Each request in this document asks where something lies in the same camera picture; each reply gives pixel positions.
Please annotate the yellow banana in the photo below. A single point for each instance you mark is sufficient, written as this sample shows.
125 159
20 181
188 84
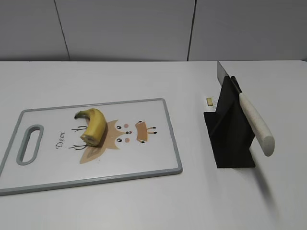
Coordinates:
96 127

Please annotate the white handled kitchen knife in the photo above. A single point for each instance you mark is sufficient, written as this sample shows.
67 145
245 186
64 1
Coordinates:
259 127

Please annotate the small banana piece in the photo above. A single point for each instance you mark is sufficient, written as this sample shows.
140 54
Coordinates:
209 101

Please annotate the black knife stand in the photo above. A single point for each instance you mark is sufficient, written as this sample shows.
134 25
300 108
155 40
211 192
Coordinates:
229 131

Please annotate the white deer cutting board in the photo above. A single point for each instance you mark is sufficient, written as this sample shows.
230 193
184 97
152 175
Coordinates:
46 152

